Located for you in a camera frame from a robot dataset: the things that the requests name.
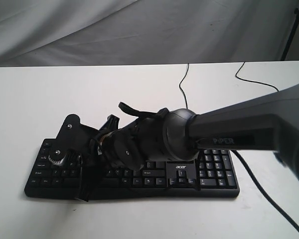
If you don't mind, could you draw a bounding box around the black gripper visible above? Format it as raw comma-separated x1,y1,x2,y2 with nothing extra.
76,115,146,202

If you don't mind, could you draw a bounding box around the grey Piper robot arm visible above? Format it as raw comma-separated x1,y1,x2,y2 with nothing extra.
77,84,299,201

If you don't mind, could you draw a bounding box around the black acer keyboard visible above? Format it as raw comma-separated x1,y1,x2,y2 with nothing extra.
24,139,240,200

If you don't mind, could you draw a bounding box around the white backdrop cloth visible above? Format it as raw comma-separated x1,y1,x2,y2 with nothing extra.
0,0,299,67

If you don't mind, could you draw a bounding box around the black tripod stand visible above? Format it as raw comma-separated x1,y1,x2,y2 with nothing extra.
280,6,299,61

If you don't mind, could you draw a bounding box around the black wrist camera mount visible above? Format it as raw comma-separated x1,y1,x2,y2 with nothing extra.
48,114,98,166

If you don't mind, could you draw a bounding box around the thin black cable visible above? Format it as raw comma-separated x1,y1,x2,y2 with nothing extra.
178,63,190,109

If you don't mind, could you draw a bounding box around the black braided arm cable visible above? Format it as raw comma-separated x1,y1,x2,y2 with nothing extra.
233,149,299,239

